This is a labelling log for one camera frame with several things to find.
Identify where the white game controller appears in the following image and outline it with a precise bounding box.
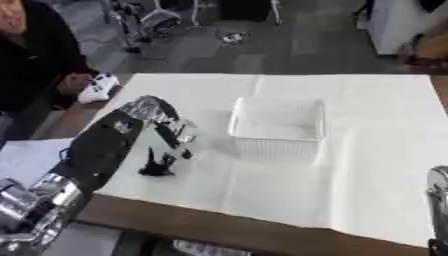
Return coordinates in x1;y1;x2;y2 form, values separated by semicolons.
75;72;123;105

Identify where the white paper sheet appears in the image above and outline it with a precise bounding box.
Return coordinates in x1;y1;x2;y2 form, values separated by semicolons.
0;137;76;183

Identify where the grey office chair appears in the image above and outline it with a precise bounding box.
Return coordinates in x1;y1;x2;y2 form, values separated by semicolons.
106;0;184;54

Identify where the black chair with white legs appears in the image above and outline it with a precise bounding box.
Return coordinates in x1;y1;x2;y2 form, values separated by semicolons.
190;0;284;27

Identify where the person's hand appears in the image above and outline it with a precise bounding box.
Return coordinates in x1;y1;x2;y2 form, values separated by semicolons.
56;71;97;98

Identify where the small device on floor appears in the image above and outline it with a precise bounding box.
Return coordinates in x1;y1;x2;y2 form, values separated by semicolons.
213;29;252;46

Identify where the white cabinet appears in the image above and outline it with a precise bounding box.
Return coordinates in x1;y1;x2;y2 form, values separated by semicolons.
365;0;448;56

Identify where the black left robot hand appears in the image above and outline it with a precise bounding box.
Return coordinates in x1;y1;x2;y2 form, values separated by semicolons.
136;117;202;178

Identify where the white mesh basket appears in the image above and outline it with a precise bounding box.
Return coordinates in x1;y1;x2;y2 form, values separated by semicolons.
225;95;329;162

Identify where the person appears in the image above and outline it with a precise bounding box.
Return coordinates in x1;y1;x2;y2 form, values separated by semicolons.
0;0;100;114

